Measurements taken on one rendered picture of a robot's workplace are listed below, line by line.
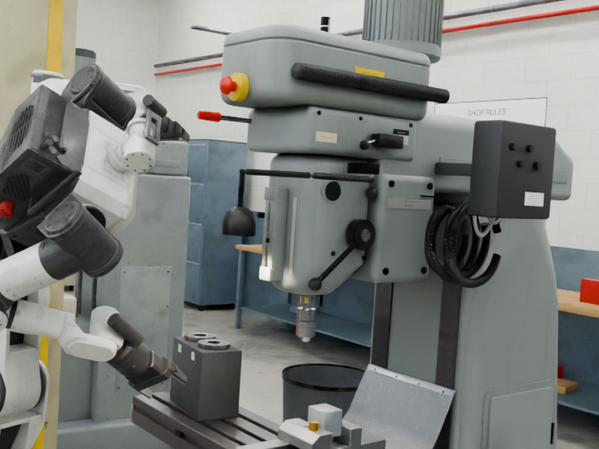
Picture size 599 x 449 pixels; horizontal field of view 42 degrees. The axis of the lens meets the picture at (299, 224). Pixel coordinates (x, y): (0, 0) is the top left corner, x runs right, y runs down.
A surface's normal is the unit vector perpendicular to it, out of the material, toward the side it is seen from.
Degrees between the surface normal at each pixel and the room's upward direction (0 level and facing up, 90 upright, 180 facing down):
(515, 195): 90
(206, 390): 90
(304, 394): 94
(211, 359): 90
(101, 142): 58
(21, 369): 81
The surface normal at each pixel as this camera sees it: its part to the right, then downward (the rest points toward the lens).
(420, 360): -0.79, -0.02
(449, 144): 0.61, 0.08
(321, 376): 0.11, 0.00
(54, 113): 0.73, -0.47
